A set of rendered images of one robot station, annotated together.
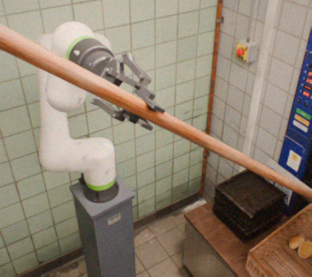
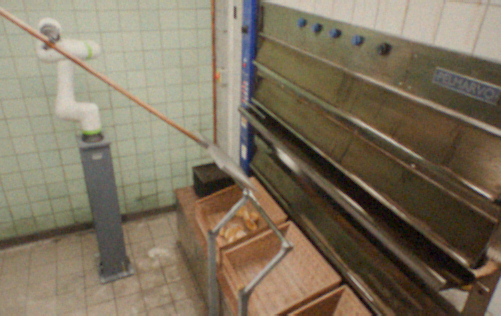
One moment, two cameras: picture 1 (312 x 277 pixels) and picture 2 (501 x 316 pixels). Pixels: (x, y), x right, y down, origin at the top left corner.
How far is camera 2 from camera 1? 1.66 m
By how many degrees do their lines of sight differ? 9
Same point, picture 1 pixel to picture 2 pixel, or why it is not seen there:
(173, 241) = not seen: hidden behind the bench
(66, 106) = (43, 57)
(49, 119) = (61, 86)
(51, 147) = (60, 103)
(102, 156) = (86, 110)
